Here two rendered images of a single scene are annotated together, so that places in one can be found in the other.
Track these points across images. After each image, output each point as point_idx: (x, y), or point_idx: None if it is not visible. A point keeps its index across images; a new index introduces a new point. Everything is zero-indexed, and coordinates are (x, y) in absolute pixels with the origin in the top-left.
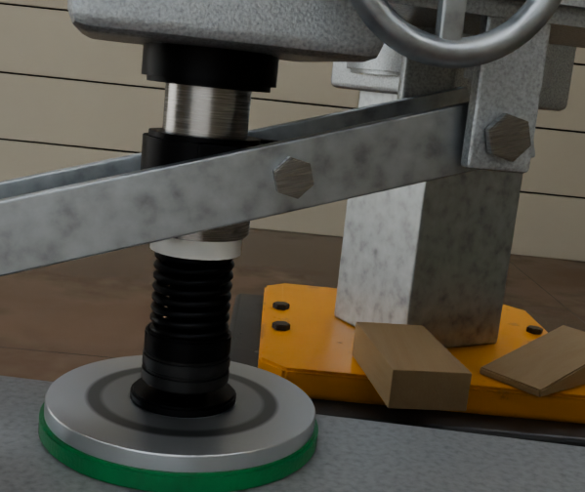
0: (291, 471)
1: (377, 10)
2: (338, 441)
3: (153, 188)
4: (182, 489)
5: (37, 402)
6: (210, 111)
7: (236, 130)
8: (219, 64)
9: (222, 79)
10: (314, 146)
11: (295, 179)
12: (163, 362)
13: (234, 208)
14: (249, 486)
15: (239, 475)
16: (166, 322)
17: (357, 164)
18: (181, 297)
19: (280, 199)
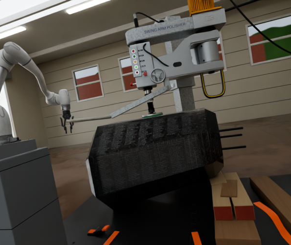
0: (159, 114)
1: (153, 81)
2: None
3: (145, 97)
4: (151, 116)
5: None
6: (147, 91)
7: (150, 92)
8: (147, 88)
9: (147, 89)
10: (155, 91)
11: (154, 94)
12: (149, 110)
13: (150, 97)
14: (156, 115)
15: (155, 114)
16: (148, 107)
17: (158, 92)
18: (149, 105)
19: (153, 96)
